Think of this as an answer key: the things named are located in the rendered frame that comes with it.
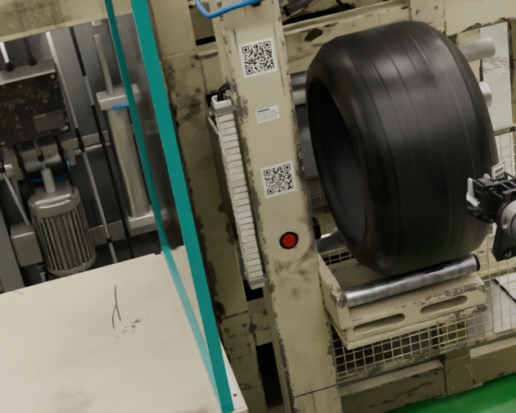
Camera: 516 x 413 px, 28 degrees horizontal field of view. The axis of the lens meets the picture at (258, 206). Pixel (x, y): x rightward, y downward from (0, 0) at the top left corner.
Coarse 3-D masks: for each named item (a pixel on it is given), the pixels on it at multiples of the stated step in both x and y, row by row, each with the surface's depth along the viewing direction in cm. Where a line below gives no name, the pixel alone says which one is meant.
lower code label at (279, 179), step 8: (264, 168) 229; (272, 168) 230; (280, 168) 230; (288, 168) 231; (264, 176) 230; (272, 176) 230; (280, 176) 231; (288, 176) 231; (264, 184) 231; (272, 184) 231; (280, 184) 232; (288, 184) 232; (272, 192) 232; (280, 192) 233; (288, 192) 233
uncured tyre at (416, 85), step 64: (320, 64) 235; (384, 64) 222; (448, 64) 222; (320, 128) 266; (384, 128) 216; (448, 128) 217; (384, 192) 218; (448, 192) 219; (384, 256) 231; (448, 256) 236
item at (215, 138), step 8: (208, 120) 275; (208, 128) 279; (216, 128) 269; (216, 136) 267; (216, 144) 271; (216, 152) 275; (216, 160) 279; (216, 168) 284; (224, 168) 270; (224, 176) 271; (224, 184) 276; (224, 192) 280; (224, 200) 284; (224, 208) 289; (232, 208) 276; (232, 216) 278; (232, 224) 282
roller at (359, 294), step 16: (464, 256) 246; (416, 272) 243; (432, 272) 243; (448, 272) 244; (464, 272) 245; (352, 288) 241; (368, 288) 241; (384, 288) 241; (400, 288) 242; (352, 304) 241
